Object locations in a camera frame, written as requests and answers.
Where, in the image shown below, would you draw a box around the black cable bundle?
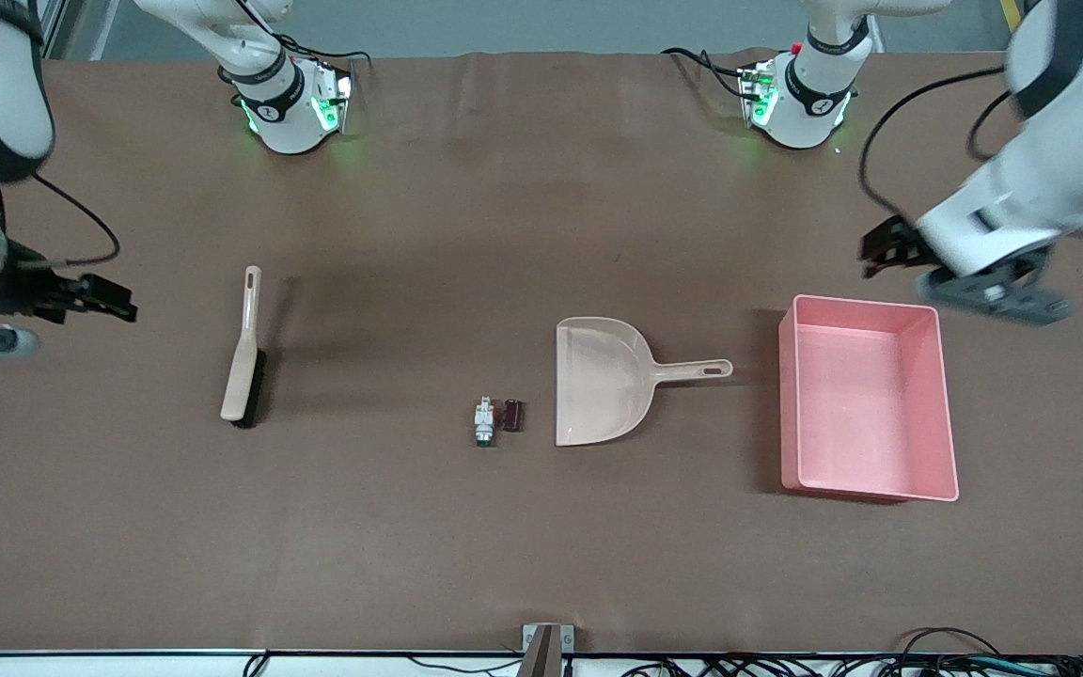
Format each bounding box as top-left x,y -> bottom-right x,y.
617,627 -> 1083,677

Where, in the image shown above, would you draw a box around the left arm base black cable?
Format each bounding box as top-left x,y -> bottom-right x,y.
662,47 -> 751,100

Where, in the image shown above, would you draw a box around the pink plastic bin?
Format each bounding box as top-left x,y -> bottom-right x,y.
778,294 -> 960,503

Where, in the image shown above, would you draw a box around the beige hand brush black bristles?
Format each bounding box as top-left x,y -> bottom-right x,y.
220,266 -> 267,430

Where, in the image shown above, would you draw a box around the beige plastic dustpan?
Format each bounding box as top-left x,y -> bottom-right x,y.
555,317 -> 734,448

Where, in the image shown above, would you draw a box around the brown table mat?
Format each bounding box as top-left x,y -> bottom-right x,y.
0,49 -> 1083,656

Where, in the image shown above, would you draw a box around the arm base black cable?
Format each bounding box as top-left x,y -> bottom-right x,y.
662,47 -> 751,100
274,33 -> 375,74

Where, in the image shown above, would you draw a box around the gray metal mount bracket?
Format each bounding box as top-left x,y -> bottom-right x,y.
521,623 -> 575,677

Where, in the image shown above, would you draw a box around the white table edge strip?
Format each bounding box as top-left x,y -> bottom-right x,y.
0,651 -> 1083,677

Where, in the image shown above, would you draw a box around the right arm base black cable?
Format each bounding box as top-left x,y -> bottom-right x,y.
274,33 -> 375,74

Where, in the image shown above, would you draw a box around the left arm black wrist cable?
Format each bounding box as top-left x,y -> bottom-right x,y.
858,66 -> 1083,241

